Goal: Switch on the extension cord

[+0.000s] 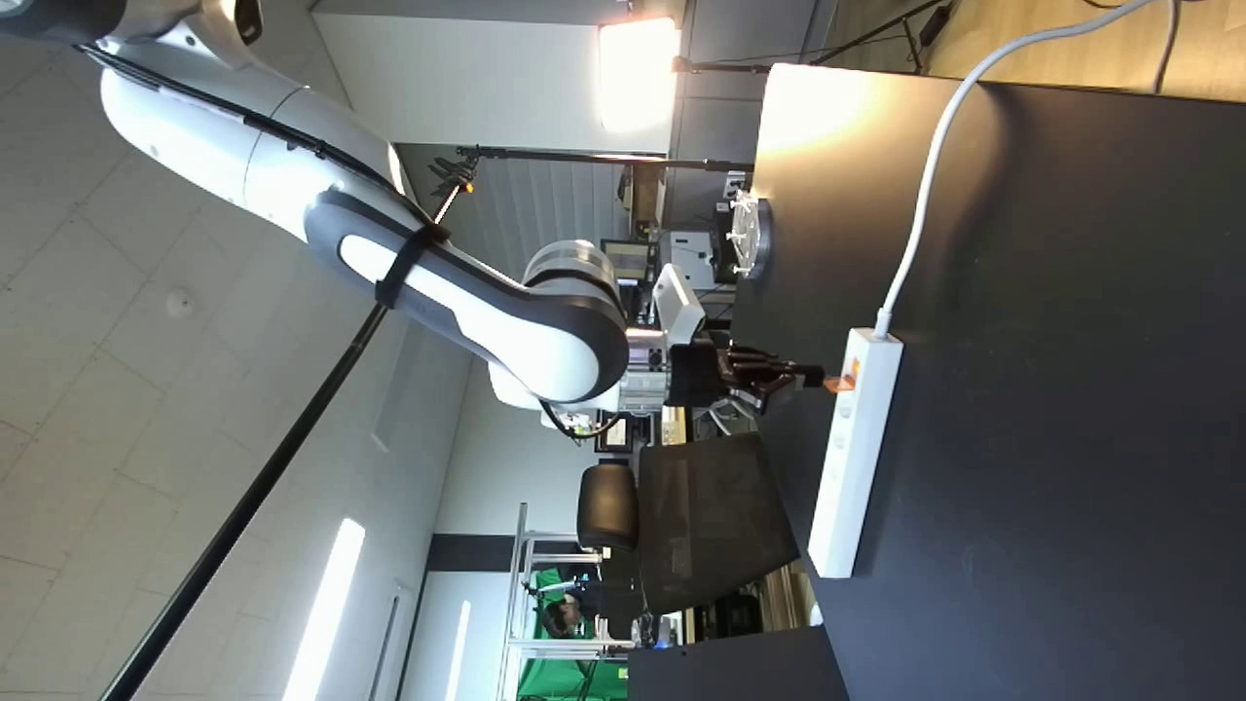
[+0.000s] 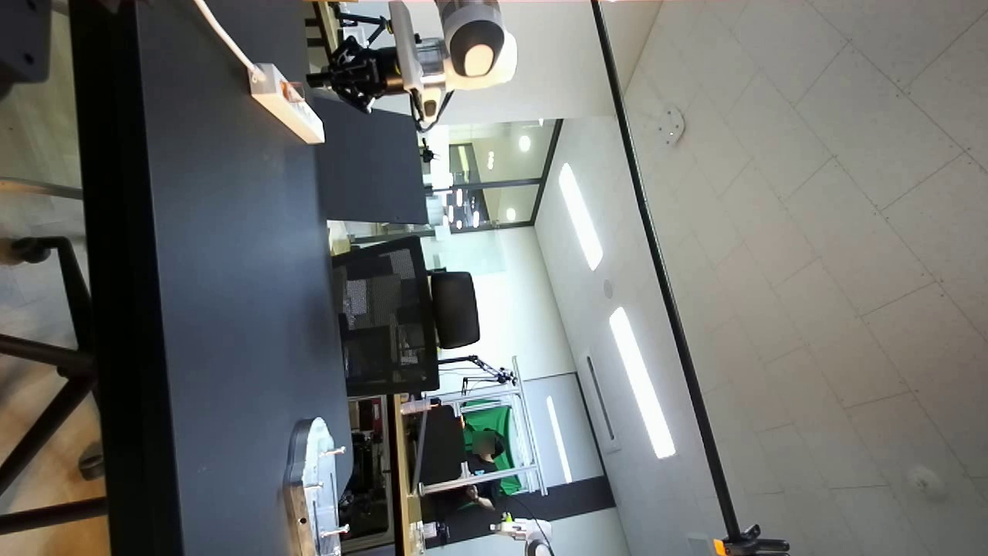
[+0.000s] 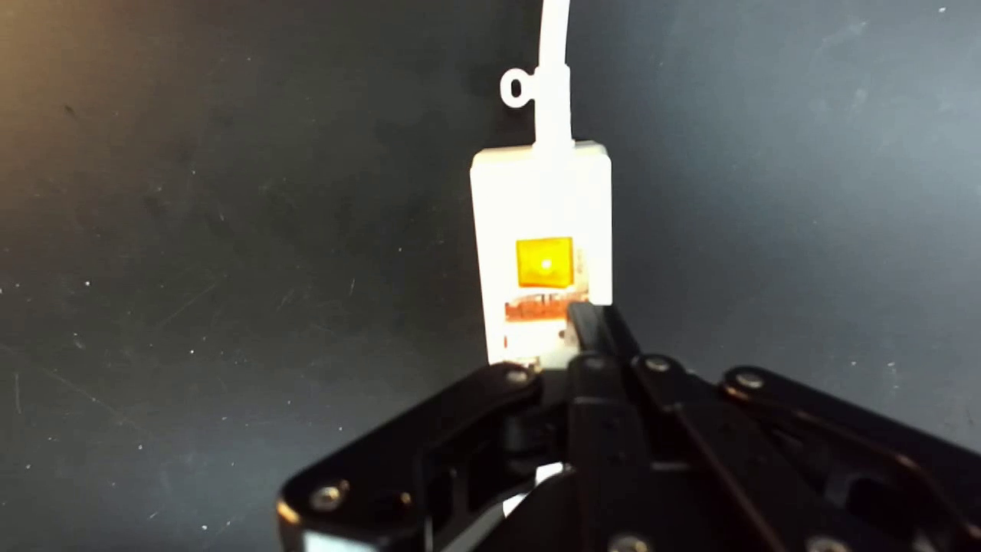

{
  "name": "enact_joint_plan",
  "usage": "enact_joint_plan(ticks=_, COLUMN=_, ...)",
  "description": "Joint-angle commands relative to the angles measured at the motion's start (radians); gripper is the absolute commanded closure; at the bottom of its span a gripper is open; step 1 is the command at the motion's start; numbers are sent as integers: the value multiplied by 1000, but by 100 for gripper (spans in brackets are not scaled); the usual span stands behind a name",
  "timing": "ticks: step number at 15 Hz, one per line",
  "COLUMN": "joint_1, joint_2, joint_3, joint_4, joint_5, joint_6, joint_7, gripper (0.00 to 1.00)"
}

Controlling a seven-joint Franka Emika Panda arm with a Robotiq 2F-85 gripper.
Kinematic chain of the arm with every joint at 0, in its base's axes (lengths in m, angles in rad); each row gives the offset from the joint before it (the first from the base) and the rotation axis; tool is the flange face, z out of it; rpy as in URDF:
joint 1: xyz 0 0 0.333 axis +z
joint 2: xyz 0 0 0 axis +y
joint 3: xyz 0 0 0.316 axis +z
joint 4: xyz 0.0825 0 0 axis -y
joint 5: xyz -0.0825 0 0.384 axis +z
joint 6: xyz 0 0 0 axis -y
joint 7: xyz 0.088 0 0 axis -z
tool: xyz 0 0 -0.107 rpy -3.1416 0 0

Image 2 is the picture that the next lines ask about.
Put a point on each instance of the glass partition window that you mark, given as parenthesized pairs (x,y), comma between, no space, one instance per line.
(494,174)

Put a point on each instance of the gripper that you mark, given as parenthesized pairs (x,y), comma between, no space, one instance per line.
(388,69)

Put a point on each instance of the black chair base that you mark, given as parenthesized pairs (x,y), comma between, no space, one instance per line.
(65,363)

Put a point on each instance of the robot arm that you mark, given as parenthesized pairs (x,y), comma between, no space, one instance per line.
(471,46)

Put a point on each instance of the white robot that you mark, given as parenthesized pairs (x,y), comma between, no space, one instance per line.
(529,537)

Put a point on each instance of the black monitor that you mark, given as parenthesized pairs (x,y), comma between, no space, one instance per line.
(441,448)

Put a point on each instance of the round metal plate with bolts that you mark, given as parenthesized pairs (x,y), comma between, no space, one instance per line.
(309,486)

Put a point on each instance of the black pole stand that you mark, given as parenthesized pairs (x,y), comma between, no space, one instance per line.
(664,270)

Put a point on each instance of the smoke detector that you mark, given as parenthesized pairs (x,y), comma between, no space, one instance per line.
(926,483)
(670,125)

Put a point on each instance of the black mesh office chair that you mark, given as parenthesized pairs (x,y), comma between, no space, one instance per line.
(386,316)

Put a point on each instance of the person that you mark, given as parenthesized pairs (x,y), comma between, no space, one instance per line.
(482,471)

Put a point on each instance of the aluminium frame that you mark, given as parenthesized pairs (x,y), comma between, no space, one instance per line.
(529,432)

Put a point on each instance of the dark partition panel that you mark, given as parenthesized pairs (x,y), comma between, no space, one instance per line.
(370,162)

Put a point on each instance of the wooden desk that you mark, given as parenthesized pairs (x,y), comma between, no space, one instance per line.
(405,494)

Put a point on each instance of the long ceiling light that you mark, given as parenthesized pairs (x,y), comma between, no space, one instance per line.
(580,216)
(642,382)

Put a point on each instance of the camera on mount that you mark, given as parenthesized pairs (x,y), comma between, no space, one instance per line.
(486,369)

